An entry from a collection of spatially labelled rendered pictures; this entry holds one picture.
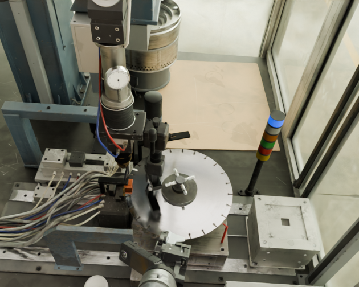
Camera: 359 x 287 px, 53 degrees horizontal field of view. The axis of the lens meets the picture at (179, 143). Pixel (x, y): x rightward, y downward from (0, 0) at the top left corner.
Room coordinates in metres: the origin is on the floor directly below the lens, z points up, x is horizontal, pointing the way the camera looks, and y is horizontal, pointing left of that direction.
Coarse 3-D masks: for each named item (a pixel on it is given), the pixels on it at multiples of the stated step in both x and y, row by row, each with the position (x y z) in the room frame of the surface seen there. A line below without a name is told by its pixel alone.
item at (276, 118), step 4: (272, 112) 0.78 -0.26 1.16; (276, 112) 0.78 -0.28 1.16; (280, 112) 0.78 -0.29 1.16; (272, 116) 0.76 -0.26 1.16; (276, 116) 0.76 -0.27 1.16; (280, 116) 0.76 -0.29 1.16; (284, 116) 0.76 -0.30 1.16; (268, 120) 0.76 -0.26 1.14; (272, 120) 0.75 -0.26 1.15; (276, 120) 0.74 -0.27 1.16; (280, 120) 0.75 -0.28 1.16; (272, 124) 0.75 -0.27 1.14; (276, 124) 0.74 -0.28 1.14; (280, 124) 0.75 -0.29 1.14
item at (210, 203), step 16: (144, 160) 0.72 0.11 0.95; (176, 160) 0.73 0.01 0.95; (192, 160) 0.74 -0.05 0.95; (208, 160) 0.74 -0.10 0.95; (144, 176) 0.66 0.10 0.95; (208, 176) 0.68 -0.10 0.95; (224, 176) 0.68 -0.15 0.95; (128, 192) 0.59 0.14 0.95; (144, 192) 0.59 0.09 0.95; (160, 192) 0.60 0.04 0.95; (208, 192) 0.62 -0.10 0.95; (224, 192) 0.62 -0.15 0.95; (144, 208) 0.54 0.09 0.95; (160, 208) 0.54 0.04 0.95; (176, 208) 0.55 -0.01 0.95; (192, 208) 0.55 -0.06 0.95; (208, 208) 0.56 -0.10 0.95; (224, 208) 0.56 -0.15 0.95; (144, 224) 0.49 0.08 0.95; (160, 224) 0.49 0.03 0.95; (176, 224) 0.50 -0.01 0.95; (192, 224) 0.50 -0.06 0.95; (208, 224) 0.51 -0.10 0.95
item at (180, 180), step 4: (176, 172) 0.65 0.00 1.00; (176, 176) 0.63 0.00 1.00; (180, 176) 0.63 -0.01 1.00; (192, 176) 0.64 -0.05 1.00; (176, 180) 0.61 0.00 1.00; (180, 180) 0.61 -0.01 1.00; (184, 180) 0.62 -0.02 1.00; (188, 180) 0.62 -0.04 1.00; (168, 184) 0.60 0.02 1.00; (172, 184) 0.60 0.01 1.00; (176, 184) 0.61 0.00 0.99; (180, 184) 0.60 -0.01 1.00; (184, 184) 0.61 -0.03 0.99; (184, 188) 0.59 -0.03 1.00; (184, 192) 0.58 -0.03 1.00
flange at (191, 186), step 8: (168, 176) 0.66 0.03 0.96; (184, 176) 0.66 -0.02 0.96; (192, 184) 0.63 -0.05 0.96; (168, 192) 0.60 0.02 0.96; (176, 192) 0.60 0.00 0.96; (192, 192) 0.60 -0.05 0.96; (168, 200) 0.57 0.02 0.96; (176, 200) 0.57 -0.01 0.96; (184, 200) 0.57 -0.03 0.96; (192, 200) 0.58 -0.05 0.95
